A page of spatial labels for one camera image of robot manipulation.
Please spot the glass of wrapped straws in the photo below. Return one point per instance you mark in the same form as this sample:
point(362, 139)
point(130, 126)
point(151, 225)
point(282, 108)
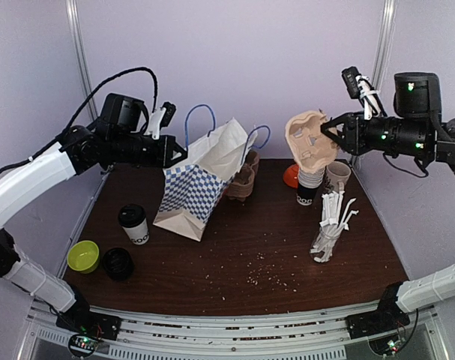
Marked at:
point(334, 221)

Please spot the blue checkered paper bag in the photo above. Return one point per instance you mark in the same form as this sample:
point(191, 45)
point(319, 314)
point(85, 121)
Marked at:
point(193, 187)

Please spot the left aluminium frame post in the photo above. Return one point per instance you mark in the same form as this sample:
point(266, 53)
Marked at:
point(75, 30)

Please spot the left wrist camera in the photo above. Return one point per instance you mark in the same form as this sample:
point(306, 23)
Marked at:
point(160, 118)

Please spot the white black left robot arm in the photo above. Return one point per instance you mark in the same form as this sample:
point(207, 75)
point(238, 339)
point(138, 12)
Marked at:
point(69, 155)

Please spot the stack of black cup lids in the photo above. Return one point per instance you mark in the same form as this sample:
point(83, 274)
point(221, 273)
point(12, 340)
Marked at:
point(118, 264)

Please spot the green bowl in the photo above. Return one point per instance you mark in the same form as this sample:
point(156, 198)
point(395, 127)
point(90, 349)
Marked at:
point(84, 257)

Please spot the beige ceramic mug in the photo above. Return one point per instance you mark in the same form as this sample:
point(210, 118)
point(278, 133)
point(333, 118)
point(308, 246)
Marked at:
point(337, 175)

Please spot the black plastic cup lid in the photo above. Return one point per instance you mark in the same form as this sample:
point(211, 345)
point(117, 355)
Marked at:
point(131, 215)

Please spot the right aluminium frame post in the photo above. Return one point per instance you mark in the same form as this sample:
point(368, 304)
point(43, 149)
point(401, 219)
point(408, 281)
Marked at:
point(385, 40)

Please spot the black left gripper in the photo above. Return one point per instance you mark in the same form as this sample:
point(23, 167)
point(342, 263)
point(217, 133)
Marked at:
point(163, 159)

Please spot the brown pulp cup carrier stack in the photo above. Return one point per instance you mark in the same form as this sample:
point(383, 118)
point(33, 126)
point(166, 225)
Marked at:
point(242, 185)

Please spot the single brown pulp cup carrier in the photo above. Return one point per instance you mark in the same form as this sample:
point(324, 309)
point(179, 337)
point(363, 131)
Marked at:
point(310, 148)

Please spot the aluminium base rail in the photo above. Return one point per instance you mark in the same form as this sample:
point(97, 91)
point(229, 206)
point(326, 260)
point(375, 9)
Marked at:
point(317, 334)

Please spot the aluminium frame post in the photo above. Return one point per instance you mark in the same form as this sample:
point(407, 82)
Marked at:
point(75, 30)
point(385, 40)

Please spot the stack of paper cups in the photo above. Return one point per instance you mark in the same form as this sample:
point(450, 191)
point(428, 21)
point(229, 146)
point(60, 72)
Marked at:
point(308, 185)

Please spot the single white paper cup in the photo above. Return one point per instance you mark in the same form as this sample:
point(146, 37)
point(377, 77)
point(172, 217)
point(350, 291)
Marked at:
point(138, 235)

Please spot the orange bowl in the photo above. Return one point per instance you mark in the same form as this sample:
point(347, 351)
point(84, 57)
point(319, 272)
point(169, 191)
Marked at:
point(290, 176)

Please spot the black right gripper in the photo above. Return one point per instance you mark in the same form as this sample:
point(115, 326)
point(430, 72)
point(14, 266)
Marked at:
point(350, 133)

